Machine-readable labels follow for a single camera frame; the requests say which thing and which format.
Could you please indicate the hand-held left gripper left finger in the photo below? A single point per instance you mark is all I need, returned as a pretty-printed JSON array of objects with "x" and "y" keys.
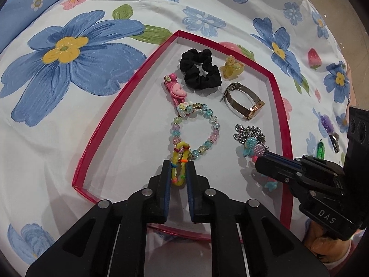
[{"x": 166, "y": 190}]

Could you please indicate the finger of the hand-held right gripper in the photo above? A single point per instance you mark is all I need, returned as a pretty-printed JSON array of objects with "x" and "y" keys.
[
  {"x": 285, "y": 159},
  {"x": 274, "y": 171}
]

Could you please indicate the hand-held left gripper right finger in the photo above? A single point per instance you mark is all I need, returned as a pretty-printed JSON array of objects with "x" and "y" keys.
[{"x": 191, "y": 190}]

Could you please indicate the red shallow tray box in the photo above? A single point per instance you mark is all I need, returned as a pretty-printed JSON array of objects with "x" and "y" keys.
[{"x": 138, "y": 138}]

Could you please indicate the mesh band wristwatch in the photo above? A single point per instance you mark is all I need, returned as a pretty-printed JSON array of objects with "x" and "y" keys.
[{"x": 239, "y": 105}]

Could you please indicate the pink hair clip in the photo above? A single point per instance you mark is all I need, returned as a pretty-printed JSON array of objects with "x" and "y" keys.
[{"x": 175, "y": 91}]

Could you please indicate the small yellow hair claw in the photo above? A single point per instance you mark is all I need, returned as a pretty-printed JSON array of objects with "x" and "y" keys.
[{"x": 230, "y": 69}]

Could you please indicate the black scrunchie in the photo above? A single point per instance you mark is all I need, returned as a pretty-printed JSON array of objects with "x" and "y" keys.
[{"x": 190, "y": 63}]

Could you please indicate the person's right hand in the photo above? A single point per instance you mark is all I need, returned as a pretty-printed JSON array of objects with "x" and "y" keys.
[{"x": 323, "y": 242}]

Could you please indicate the large black hair claw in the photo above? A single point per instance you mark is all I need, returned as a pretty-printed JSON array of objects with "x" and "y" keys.
[{"x": 335, "y": 145}]

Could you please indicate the clear glitter hair claw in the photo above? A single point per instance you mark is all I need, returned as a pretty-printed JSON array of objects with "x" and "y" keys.
[{"x": 334, "y": 135}]

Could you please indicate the purple flower hair clip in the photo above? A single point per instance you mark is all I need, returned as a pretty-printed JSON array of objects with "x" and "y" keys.
[{"x": 327, "y": 122}]

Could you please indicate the floral bedsheet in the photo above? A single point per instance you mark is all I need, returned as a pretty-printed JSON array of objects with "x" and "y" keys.
[{"x": 57, "y": 150}]

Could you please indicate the light blue pillow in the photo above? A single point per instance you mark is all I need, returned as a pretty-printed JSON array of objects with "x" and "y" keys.
[{"x": 17, "y": 5}]

